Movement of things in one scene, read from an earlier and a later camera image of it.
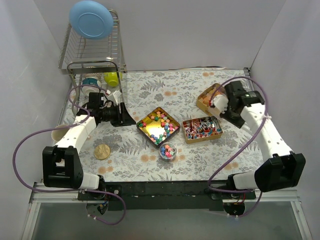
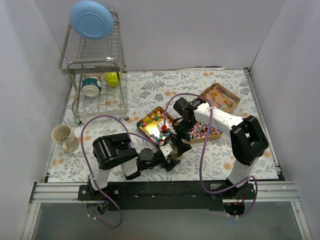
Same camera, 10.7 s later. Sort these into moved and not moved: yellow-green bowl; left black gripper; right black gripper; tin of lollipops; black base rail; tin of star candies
Moved: right black gripper; left black gripper
Not moved: black base rail; tin of lollipops; tin of star candies; yellow-green bowl
